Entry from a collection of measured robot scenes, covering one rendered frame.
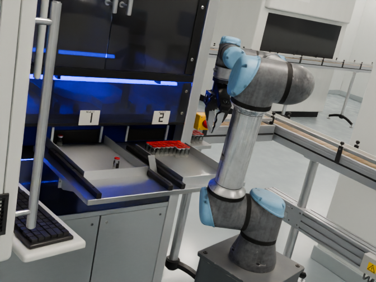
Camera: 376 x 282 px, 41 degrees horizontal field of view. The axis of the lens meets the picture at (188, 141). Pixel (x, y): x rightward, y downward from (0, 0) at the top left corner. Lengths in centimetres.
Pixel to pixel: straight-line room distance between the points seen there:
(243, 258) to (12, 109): 81
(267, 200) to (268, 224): 8
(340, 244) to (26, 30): 198
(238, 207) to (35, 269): 100
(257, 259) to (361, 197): 177
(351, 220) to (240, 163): 199
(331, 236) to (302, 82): 147
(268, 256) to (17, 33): 96
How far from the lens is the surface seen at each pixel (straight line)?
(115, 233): 227
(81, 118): 195
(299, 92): 136
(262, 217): 152
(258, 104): 134
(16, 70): 121
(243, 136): 139
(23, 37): 120
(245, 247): 157
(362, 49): 1106
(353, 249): 265
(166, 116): 215
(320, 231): 274
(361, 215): 330
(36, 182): 135
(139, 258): 244
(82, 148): 203
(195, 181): 186
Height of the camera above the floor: 157
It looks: 17 degrees down
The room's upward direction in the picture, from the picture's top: 12 degrees clockwise
